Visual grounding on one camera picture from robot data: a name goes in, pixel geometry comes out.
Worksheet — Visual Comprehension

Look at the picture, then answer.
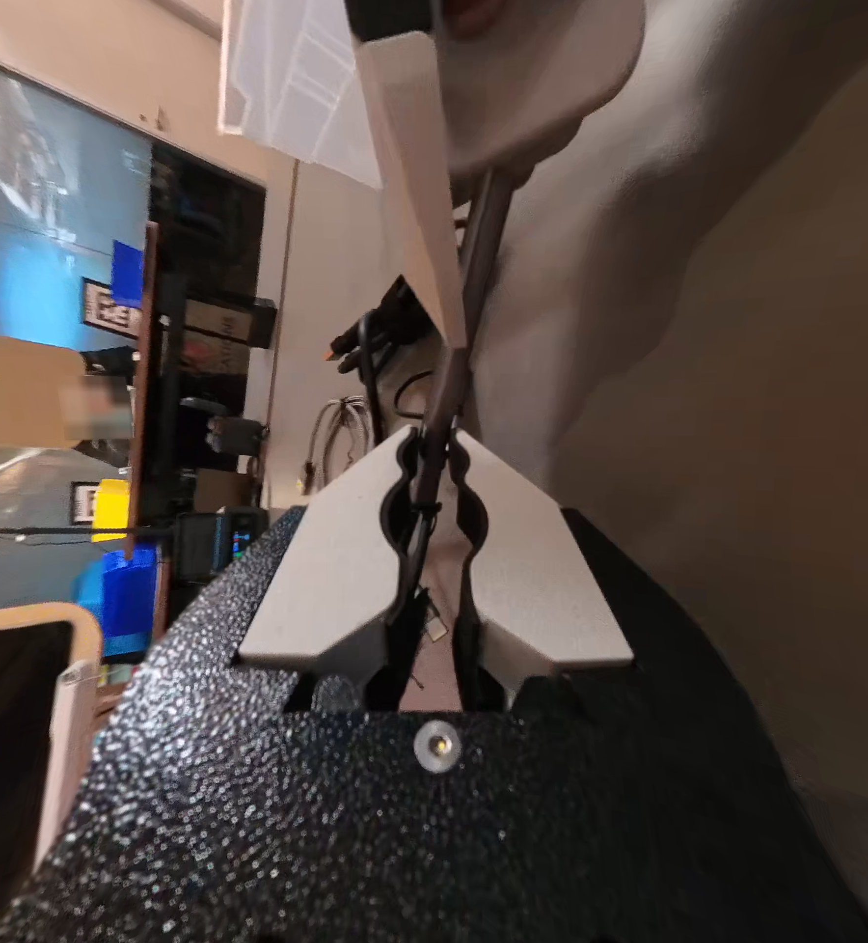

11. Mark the black cable with purple adapters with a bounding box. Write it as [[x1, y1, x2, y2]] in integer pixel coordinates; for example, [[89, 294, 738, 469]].
[[324, 166, 534, 642]]

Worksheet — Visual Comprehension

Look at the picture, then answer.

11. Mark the black label printer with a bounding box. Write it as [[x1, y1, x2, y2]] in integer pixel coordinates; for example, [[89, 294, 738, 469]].
[[175, 507, 267, 586]]

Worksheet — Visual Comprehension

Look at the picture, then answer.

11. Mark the stack of blue bins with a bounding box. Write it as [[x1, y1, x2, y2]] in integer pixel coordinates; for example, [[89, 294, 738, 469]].
[[73, 545, 164, 658]]

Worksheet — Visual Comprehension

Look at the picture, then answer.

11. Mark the small blue plastic bin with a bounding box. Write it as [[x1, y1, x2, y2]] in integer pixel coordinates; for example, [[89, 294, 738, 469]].
[[112, 239, 145, 309]]

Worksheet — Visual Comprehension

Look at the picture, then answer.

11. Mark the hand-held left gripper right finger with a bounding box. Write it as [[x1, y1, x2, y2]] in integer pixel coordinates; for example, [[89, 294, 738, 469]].
[[445, 427, 635, 708]]

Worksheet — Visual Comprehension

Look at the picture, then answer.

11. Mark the grey braided cable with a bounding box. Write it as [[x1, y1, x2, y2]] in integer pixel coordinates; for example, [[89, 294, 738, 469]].
[[298, 396, 372, 496]]

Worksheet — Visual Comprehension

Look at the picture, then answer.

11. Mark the curved wooden frame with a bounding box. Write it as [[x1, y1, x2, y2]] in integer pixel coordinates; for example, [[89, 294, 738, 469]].
[[0, 603, 104, 885]]

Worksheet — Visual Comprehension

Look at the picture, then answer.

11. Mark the long brown desk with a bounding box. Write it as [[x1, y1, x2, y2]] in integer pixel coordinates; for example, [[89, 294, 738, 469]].
[[128, 221, 185, 642]]

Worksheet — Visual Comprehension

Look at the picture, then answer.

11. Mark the clear plastic bin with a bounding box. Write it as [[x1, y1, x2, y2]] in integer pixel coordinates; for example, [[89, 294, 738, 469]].
[[217, 0, 383, 189]]

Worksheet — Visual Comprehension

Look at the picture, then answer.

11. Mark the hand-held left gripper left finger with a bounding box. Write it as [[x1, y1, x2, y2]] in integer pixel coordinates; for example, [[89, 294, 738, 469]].
[[239, 426, 429, 693]]

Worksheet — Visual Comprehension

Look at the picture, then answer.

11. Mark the tan rounded board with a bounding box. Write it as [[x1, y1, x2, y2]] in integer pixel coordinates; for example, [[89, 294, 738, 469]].
[[0, 335, 89, 446]]

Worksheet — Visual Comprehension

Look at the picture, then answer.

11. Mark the small black equipment box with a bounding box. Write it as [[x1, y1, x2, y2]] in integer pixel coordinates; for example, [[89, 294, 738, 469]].
[[204, 415, 269, 459]]

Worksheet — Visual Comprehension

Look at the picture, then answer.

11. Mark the plain cardboard box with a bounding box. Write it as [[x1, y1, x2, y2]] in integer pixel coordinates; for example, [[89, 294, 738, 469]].
[[193, 468, 256, 511]]

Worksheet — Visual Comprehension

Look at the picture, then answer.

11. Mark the printed cardboard box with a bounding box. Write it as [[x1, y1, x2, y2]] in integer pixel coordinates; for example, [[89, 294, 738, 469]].
[[184, 298, 258, 377]]

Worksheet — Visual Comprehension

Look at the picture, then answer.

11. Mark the person's right hand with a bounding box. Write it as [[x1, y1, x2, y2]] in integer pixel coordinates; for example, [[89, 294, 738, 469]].
[[445, 0, 512, 39]]

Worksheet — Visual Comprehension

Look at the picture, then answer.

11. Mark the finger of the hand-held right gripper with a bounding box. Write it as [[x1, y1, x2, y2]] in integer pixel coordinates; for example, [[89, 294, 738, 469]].
[[355, 28, 472, 351]]

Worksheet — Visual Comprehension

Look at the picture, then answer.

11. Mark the yellow plastic bin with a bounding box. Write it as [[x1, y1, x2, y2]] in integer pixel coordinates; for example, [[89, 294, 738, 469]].
[[91, 479, 132, 544]]

